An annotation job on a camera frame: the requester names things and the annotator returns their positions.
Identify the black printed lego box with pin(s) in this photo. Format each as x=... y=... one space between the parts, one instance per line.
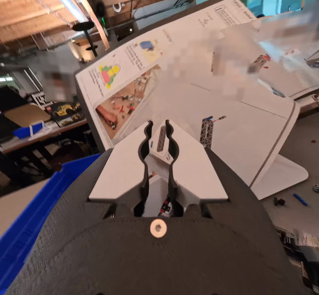
x=66 y=112

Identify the black lego connector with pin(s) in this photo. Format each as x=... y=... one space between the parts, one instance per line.
x=279 y=201

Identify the grey lego car model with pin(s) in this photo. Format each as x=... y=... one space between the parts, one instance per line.
x=309 y=257

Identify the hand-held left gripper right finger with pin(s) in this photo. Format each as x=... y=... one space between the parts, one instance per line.
x=199 y=173

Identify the blue storage bin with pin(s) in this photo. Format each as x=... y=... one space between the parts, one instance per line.
x=25 y=225

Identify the lego instruction booklet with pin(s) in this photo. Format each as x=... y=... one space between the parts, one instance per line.
x=224 y=130

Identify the wooden work table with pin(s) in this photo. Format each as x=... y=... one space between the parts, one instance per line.
x=49 y=135

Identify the white book stand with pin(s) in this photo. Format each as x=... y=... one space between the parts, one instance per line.
x=286 y=175

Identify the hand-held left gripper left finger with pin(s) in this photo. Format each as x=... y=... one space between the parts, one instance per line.
x=119 y=173

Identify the small grey lego piece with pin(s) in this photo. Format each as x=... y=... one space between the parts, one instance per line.
x=316 y=188

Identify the black round stool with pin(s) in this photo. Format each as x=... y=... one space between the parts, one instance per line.
x=86 y=33

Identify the blue lego pin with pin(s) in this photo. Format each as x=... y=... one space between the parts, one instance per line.
x=300 y=199

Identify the small blue tray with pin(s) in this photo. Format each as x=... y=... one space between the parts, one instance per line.
x=27 y=131

